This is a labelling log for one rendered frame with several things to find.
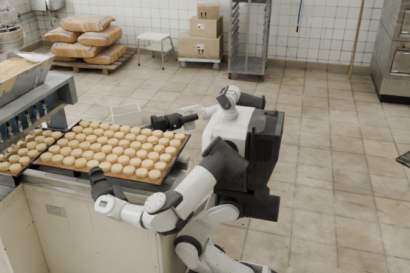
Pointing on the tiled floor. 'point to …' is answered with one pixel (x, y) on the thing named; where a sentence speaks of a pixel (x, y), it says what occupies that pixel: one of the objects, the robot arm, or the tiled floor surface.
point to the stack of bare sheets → (404, 159)
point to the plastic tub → (127, 114)
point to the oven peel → (359, 21)
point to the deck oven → (393, 43)
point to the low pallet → (78, 65)
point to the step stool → (156, 44)
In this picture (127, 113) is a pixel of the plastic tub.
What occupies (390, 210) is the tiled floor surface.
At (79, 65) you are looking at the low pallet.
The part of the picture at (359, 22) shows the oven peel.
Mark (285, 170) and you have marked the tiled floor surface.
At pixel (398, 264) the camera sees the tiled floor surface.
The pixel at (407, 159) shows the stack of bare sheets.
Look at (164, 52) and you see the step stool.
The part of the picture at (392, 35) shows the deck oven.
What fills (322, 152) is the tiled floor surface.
